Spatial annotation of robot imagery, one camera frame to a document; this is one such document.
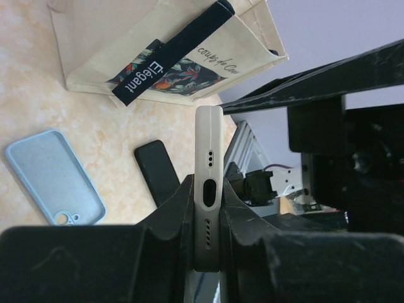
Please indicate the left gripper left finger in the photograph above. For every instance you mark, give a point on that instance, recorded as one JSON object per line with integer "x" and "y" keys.
{"x": 150, "y": 261}

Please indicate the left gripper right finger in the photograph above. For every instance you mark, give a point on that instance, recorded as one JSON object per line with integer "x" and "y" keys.
{"x": 260, "y": 263}

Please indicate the phone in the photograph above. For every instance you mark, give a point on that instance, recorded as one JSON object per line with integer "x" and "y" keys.
{"x": 157, "y": 170}
{"x": 50, "y": 171}
{"x": 208, "y": 186}

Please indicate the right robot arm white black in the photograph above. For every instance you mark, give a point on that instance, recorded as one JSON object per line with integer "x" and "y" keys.
{"x": 352, "y": 159}

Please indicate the beige canvas tote bag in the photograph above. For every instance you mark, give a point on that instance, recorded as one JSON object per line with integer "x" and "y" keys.
{"x": 164, "y": 51}

